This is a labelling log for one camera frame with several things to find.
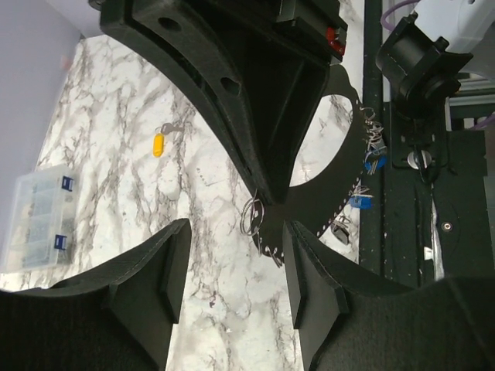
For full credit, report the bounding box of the black key tag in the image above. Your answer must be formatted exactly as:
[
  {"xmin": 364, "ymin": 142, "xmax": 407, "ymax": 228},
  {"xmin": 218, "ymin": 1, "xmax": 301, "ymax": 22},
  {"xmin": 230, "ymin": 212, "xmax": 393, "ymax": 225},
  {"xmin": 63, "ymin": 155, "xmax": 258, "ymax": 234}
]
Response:
[{"xmin": 330, "ymin": 215, "xmax": 351, "ymax": 245}]

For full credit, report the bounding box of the yellow key tag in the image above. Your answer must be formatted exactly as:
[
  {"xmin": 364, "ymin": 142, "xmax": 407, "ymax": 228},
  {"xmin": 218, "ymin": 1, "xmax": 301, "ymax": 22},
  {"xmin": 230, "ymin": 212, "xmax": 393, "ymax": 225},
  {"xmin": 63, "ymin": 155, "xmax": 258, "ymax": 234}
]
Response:
[{"xmin": 152, "ymin": 133, "xmax": 166, "ymax": 158}]

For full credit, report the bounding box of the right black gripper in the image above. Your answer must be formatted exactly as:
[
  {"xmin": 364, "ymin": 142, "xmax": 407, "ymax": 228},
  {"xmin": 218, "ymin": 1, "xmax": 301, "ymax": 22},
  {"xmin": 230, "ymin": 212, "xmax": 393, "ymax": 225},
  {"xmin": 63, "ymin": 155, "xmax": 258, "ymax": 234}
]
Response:
[{"xmin": 100, "ymin": 0, "xmax": 348, "ymax": 204}]

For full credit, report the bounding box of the blue key tag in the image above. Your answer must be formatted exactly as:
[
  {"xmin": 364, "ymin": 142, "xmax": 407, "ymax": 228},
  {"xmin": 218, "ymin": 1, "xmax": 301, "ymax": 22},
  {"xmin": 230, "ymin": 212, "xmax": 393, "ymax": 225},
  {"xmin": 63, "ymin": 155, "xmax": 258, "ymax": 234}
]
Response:
[
  {"xmin": 349, "ymin": 194, "xmax": 374, "ymax": 209},
  {"xmin": 364, "ymin": 147, "xmax": 387, "ymax": 175}
]

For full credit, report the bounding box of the clear plastic organizer box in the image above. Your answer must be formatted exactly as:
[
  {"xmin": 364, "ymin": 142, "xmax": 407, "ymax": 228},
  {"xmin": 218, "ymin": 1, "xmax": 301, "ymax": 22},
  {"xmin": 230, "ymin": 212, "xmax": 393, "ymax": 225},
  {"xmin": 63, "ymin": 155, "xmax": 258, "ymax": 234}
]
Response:
[{"xmin": 1, "ymin": 165, "xmax": 79, "ymax": 274}]

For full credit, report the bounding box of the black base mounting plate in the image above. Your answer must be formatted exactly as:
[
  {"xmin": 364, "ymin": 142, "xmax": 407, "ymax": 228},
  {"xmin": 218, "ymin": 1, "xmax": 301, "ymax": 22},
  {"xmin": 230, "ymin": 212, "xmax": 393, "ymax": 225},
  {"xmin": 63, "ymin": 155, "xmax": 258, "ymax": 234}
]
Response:
[{"xmin": 359, "ymin": 1, "xmax": 494, "ymax": 288}]

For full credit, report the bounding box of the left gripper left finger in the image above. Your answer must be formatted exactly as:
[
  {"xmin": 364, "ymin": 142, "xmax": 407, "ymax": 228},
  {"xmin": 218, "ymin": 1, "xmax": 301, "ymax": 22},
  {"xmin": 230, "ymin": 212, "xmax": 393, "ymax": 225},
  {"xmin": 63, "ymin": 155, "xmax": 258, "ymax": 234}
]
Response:
[{"xmin": 1, "ymin": 219, "xmax": 192, "ymax": 370}]

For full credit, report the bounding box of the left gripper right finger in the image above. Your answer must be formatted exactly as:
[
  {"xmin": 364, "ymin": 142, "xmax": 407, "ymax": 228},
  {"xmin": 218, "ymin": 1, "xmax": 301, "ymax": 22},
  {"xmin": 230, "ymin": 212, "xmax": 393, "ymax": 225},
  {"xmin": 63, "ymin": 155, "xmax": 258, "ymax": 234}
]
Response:
[{"xmin": 284, "ymin": 222, "xmax": 494, "ymax": 370}]

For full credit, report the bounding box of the silver key on yellow tag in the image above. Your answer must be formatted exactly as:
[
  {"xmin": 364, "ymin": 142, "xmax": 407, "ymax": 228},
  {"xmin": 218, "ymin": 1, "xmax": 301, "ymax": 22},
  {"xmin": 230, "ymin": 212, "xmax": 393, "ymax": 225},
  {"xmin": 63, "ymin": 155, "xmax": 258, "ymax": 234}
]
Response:
[{"xmin": 155, "ymin": 123, "xmax": 184, "ymax": 136}]

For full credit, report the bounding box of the grey large key ring holder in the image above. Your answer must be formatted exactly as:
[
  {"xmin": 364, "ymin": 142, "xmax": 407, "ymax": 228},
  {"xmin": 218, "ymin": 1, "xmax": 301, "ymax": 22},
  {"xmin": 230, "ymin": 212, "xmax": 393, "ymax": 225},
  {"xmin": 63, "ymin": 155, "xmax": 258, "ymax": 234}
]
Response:
[{"xmin": 252, "ymin": 65, "xmax": 368, "ymax": 267}]

